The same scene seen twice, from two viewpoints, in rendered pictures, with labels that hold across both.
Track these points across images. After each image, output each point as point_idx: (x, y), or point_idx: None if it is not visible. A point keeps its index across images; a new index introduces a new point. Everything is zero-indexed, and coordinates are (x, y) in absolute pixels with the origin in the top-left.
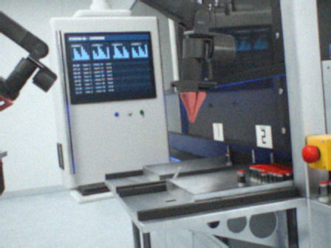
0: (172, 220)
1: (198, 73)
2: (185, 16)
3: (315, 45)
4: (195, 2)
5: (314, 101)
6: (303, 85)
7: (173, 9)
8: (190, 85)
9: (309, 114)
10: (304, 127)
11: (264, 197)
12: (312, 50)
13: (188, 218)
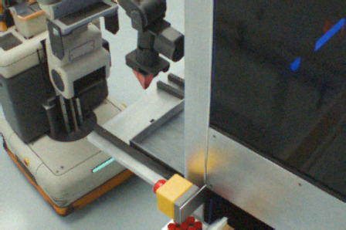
0: (102, 146)
1: (140, 59)
2: (126, 10)
3: (203, 109)
4: (131, 2)
5: (195, 153)
6: (187, 134)
7: (117, 0)
8: (132, 65)
9: (190, 158)
10: (184, 164)
11: (168, 178)
12: (199, 113)
13: (110, 153)
